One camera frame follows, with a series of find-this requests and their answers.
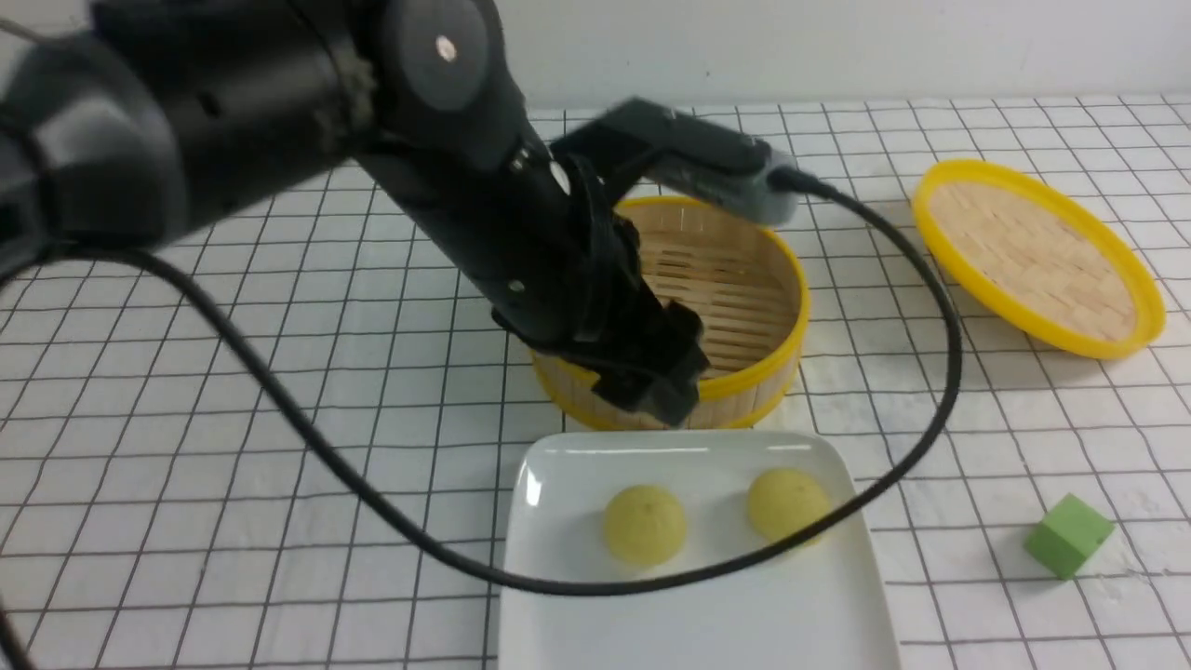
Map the yellow rimmed bamboo steamer lid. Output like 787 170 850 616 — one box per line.
912 159 1166 359

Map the green foam cube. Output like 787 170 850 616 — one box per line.
1024 493 1115 581

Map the black left camera cable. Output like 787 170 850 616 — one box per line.
0 173 964 670

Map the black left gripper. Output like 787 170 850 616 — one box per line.
358 148 709 427

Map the yellow rimmed bamboo steamer basket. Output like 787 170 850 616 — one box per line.
530 195 810 432

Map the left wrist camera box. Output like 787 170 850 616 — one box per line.
550 98 798 228

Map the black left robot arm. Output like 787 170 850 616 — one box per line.
4 1 709 425

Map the yellow steamed bun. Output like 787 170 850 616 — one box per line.
601 486 688 569
746 468 834 543

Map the white square plate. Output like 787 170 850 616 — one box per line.
498 430 902 669

